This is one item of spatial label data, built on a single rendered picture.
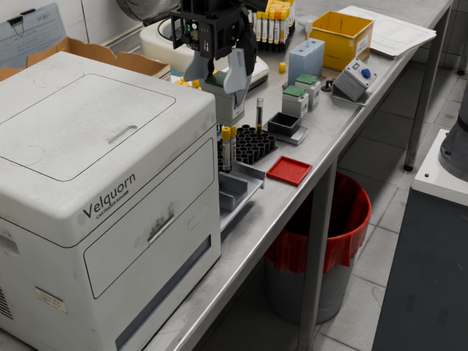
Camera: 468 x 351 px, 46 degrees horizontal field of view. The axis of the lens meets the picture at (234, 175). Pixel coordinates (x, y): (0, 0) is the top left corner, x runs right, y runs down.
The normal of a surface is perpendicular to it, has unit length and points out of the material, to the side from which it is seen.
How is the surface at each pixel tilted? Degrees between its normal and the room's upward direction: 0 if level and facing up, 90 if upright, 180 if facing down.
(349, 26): 90
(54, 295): 90
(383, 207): 0
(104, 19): 90
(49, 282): 90
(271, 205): 0
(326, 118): 0
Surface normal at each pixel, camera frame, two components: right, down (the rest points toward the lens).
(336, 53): -0.56, 0.51
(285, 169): 0.00, -0.79
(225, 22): 0.85, 0.31
